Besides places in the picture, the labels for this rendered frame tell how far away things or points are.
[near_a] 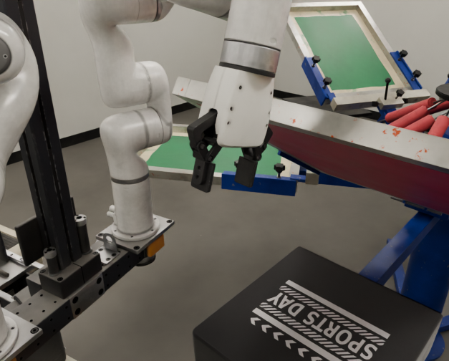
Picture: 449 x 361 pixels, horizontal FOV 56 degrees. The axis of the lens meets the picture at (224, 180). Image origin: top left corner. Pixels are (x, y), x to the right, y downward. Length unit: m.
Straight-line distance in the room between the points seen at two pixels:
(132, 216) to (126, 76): 0.34
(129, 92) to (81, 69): 3.89
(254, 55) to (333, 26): 2.30
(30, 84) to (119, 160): 0.36
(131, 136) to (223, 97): 0.49
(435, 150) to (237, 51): 0.28
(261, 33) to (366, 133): 0.22
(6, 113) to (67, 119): 4.19
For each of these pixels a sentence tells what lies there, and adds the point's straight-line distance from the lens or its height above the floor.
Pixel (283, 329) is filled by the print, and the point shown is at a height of 0.95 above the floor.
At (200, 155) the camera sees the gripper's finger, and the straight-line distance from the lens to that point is 0.53.
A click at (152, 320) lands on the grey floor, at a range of 2.50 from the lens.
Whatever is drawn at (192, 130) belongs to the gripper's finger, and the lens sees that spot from 0.51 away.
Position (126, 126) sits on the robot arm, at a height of 1.43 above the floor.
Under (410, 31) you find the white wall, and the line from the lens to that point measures 5.49.
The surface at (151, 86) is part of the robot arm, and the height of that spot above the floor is 1.51.
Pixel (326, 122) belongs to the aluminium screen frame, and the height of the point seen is 1.54.
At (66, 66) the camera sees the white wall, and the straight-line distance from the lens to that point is 4.76.
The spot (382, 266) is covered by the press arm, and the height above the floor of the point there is 0.92.
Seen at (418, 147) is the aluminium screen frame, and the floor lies 1.54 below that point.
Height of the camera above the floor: 1.75
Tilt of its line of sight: 27 degrees down
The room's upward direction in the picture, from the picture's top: straight up
